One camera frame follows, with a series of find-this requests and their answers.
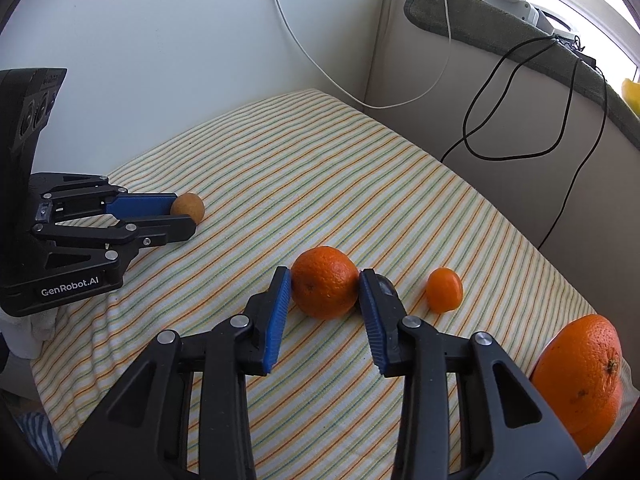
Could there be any small orange kumquat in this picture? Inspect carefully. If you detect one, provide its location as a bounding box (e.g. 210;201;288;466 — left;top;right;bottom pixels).
425;268;464;314

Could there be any yellow bowl on sill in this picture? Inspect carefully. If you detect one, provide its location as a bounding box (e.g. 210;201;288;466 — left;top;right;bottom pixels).
622;78;640;116

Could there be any black camera box left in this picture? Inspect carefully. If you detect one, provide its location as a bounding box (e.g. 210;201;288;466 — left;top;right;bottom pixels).
1;67;67;283

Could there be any large orange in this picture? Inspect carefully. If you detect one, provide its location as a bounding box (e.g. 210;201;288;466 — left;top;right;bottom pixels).
532;314;623;434

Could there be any tangerine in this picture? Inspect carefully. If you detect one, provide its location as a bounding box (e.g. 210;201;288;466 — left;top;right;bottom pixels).
291;246;359;321

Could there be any medium orange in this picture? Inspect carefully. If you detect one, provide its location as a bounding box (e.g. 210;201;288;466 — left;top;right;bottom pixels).
572;379;623;455

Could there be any grey sill mat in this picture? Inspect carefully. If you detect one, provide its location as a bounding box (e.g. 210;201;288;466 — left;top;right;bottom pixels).
404;0;639;146

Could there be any white cable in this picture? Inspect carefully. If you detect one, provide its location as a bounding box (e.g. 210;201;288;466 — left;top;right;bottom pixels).
263;0;459;111

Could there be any small brown longan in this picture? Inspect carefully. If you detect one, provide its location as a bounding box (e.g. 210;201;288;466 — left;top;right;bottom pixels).
170;193;205;224

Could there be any dark plum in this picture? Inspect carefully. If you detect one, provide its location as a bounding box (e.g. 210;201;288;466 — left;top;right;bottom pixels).
374;274;398;301

